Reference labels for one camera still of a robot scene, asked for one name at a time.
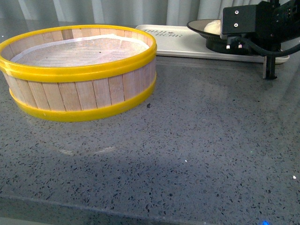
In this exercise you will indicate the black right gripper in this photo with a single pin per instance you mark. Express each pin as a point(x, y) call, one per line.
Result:
point(276, 24)

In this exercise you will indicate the beige plate with black rim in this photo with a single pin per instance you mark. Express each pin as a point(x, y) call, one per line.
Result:
point(214, 42)

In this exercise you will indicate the white steamed bun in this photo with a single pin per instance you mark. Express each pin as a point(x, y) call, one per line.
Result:
point(213, 27)

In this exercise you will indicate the cream rectangular bear tray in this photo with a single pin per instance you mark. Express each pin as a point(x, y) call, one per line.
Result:
point(180, 41)

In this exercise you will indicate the white mesh steamer liner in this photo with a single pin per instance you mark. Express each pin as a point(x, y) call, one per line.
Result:
point(81, 51)

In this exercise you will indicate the grey pleated curtain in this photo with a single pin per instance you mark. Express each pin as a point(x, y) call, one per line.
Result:
point(119, 12)

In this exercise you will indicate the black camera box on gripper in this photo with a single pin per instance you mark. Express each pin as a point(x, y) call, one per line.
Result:
point(239, 21)

